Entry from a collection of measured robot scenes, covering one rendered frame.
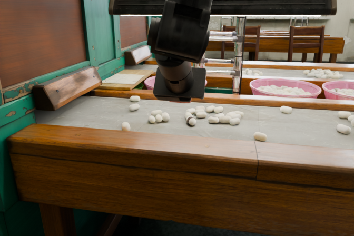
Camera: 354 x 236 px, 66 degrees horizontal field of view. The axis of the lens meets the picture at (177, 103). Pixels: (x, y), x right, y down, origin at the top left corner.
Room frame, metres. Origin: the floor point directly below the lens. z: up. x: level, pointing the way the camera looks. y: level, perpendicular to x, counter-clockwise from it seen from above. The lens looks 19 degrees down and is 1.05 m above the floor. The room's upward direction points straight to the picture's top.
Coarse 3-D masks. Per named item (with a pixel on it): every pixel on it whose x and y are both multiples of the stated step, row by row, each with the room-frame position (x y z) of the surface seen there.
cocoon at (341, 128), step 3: (336, 126) 0.68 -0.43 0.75; (339, 126) 0.67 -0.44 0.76; (342, 126) 0.67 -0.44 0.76; (345, 126) 0.66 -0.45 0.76; (348, 126) 0.66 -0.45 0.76; (339, 129) 0.67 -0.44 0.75; (342, 129) 0.66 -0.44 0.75; (345, 129) 0.66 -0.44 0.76; (348, 129) 0.65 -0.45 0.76; (342, 132) 0.66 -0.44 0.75; (345, 132) 0.66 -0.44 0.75; (348, 132) 0.65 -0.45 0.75
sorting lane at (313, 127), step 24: (72, 120) 0.76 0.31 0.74; (96, 120) 0.76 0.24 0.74; (120, 120) 0.76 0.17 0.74; (144, 120) 0.76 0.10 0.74; (240, 120) 0.76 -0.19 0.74; (264, 120) 0.76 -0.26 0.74; (288, 120) 0.76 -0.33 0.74; (312, 120) 0.76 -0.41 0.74; (336, 120) 0.76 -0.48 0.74; (312, 144) 0.60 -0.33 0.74; (336, 144) 0.60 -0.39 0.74
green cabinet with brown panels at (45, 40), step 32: (0, 0) 0.68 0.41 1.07; (32, 0) 0.79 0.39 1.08; (64, 0) 0.94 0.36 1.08; (96, 0) 1.15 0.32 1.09; (0, 32) 0.66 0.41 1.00; (32, 32) 0.77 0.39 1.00; (64, 32) 0.92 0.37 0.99; (96, 32) 1.13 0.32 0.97; (128, 32) 1.49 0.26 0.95; (0, 64) 0.64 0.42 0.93; (32, 64) 0.75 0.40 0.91; (64, 64) 0.89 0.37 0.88; (96, 64) 1.08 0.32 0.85; (0, 96) 0.61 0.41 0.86
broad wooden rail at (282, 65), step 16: (192, 64) 1.61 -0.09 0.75; (208, 64) 1.60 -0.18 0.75; (224, 64) 1.58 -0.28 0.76; (256, 64) 1.55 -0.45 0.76; (272, 64) 1.54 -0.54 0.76; (288, 64) 1.54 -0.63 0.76; (304, 64) 1.54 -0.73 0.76; (320, 64) 1.54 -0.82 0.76; (336, 64) 1.54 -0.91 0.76; (352, 64) 1.54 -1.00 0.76
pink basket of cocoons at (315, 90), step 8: (256, 80) 1.15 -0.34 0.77; (264, 80) 1.17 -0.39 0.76; (272, 80) 1.18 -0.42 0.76; (280, 80) 1.17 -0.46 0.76; (288, 80) 1.16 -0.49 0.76; (296, 80) 1.14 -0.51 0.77; (256, 88) 1.01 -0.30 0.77; (304, 88) 1.10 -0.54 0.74; (312, 88) 1.06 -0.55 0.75; (320, 88) 1.01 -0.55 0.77; (280, 96) 0.94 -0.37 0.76; (288, 96) 0.92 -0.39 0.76; (296, 96) 0.92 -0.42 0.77; (304, 96) 0.92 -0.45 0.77; (312, 96) 0.94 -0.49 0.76
